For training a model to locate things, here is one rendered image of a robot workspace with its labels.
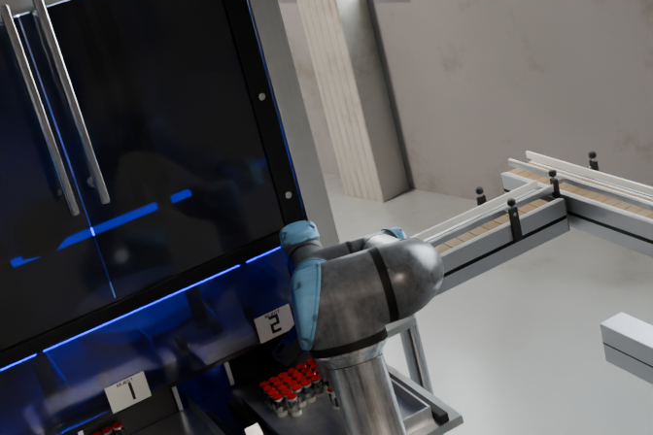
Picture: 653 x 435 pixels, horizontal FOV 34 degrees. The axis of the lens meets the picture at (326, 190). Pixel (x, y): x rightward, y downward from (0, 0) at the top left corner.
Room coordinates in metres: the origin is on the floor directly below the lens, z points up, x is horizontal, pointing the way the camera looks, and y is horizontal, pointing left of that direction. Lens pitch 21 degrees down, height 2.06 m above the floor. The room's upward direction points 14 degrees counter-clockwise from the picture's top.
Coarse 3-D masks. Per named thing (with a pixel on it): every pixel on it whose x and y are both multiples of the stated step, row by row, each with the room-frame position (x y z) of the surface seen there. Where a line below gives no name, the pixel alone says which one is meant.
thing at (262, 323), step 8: (288, 304) 2.08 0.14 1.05; (272, 312) 2.07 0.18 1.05; (280, 312) 2.07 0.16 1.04; (288, 312) 2.08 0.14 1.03; (256, 320) 2.05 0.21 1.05; (264, 320) 2.06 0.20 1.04; (272, 320) 2.07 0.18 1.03; (280, 320) 2.07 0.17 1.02; (288, 320) 2.08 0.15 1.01; (264, 328) 2.06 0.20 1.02; (288, 328) 2.08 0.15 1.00; (264, 336) 2.05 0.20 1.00; (272, 336) 2.06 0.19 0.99
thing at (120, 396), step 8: (136, 376) 1.94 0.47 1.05; (144, 376) 1.95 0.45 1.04; (120, 384) 1.93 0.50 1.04; (136, 384) 1.94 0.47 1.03; (144, 384) 1.95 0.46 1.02; (112, 392) 1.92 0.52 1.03; (120, 392) 1.93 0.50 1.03; (128, 392) 1.93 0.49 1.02; (136, 392) 1.94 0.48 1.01; (144, 392) 1.94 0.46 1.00; (112, 400) 1.92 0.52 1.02; (120, 400) 1.92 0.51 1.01; (128, 400) 1.93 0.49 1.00; (136, 400) 1.94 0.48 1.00; (112, 408) 1.92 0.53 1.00; (120, 408) 1.92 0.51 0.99
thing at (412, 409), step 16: (320, 400) 1.95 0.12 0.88; (400, 400) 1.87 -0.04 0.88; (416, 400) 1.81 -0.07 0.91; (256, 416) 1.92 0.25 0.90; (272, 416) 1.93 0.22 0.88; (288, 416) 1.92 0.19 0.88; (304, 416) 1.90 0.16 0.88; (320, 416) 1.89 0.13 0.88; (336, 416) 1.87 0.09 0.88; (416, 416) 1.76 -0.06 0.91; (272, 432) 1.85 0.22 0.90; (288, 432) 1.86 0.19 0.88; (304, 432) 1.84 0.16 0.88; (320, 432) 1.83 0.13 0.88; (336, 432) 1.82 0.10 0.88
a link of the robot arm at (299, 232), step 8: (288, 224) 1.93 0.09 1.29; (296, 224) 1.92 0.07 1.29; (304, 224) 1.91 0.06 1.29; (312, 224) 1.91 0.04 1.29; (280, 232) 1.91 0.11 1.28; (288, 232) 1.89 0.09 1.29; (296, 232) 1.88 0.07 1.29; (304, 232) 1.88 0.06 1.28; (312, 232) 1.89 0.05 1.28; (280, 240) 1.91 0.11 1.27; (288, 240) 1.88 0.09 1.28; (296, 240) 1.88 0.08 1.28; (304, 240) 1.87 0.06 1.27; (312, 240) 1.88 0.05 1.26; (288, 248) 1.88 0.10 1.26; (288, 256) 1.87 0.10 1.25; (288, 264) 1.86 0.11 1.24
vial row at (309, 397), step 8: (312, 376) 1.97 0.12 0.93; (304, 384) 1.95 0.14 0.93; (312, 384) 1.96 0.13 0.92; (320, 384) 1.96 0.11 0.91; (288, 392) 1.93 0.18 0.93; (296, 392) 1.94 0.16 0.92; (304, 392) 1.95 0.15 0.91; (312, 392) 1.95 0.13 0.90; (320, 392) 1.95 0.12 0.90; (280, 400) 1.92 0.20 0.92; (304, 400) 1.94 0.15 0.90; (312, 400) 1.94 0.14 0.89; (280, 408) 1.92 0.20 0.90; (288, 408) 1.93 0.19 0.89; (280, 416) 1.92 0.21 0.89
